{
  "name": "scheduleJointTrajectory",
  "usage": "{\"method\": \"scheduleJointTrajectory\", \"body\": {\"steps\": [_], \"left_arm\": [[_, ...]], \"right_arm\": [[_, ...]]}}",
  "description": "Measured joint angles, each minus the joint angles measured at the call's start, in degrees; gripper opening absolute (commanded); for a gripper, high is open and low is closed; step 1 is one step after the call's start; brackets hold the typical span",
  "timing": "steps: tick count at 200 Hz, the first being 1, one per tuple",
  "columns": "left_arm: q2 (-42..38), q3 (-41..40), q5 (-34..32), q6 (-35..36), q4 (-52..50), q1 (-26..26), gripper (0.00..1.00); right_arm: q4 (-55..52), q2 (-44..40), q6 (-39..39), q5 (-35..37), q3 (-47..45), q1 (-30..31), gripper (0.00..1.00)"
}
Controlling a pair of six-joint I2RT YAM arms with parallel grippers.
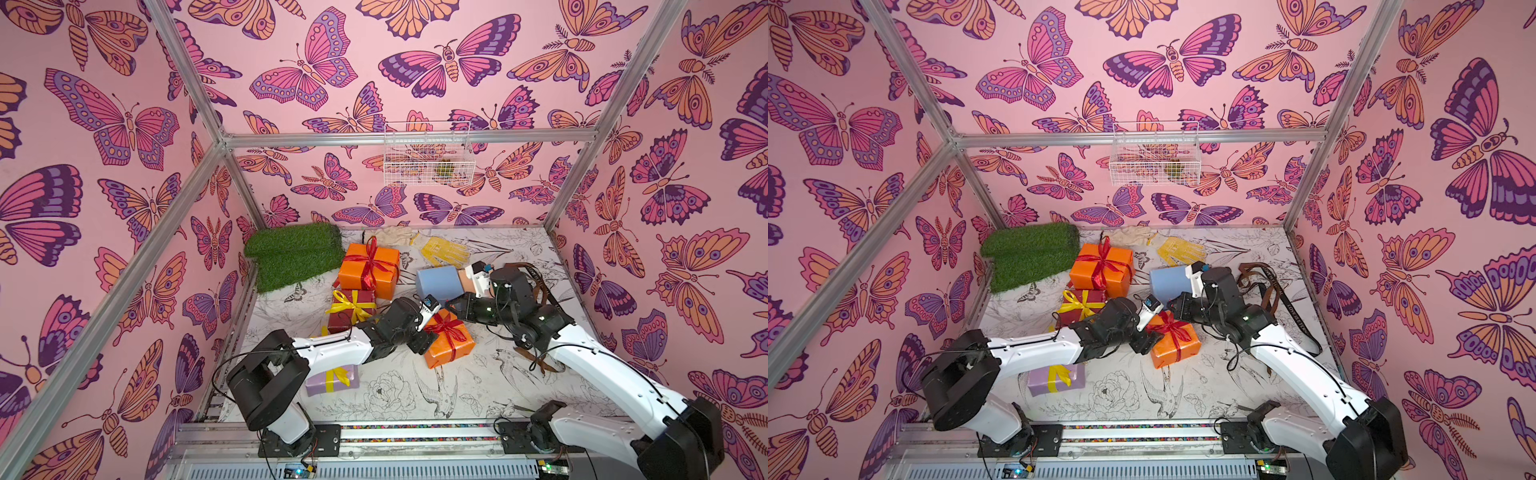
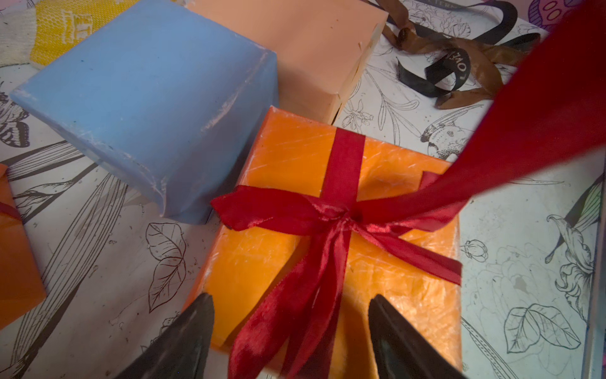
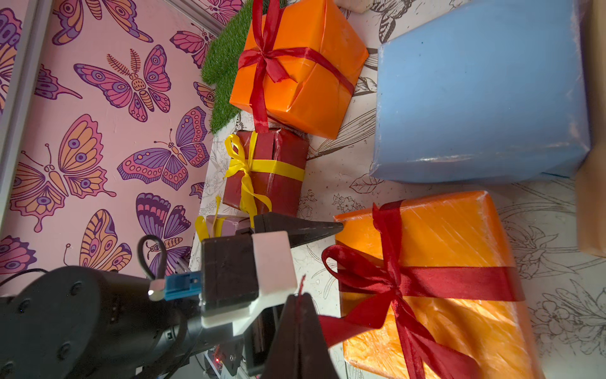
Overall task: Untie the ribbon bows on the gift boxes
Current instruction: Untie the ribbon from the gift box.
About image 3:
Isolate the purple gift box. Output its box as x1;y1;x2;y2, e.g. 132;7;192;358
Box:
223;216;251;237

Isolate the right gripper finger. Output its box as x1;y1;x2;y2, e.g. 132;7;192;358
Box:
260;293;339;379

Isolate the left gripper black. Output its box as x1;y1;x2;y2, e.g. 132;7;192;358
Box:
215;213;344;377

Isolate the peach gift box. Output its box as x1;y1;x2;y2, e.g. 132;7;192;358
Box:
575;0;605;257

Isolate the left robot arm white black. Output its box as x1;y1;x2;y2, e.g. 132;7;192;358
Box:
1;213;343;378

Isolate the yellow ribbon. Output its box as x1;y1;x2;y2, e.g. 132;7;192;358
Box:
195;196;227;242
223;131;307;228

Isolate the large orange gift box back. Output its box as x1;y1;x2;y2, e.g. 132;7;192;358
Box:
230;0;369;139

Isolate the green artificial grass mat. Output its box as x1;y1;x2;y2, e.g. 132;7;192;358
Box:
201;1;253;134

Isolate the orange gift box front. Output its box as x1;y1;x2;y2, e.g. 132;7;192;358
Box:
320;191;543;378

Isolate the light blue gift box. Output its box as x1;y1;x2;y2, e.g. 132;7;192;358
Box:
370;1;591;183

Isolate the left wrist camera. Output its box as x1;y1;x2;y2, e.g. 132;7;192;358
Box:
148;232;298;336

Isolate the yellow ribbon on red box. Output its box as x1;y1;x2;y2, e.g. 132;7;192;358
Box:
223;131;307;228

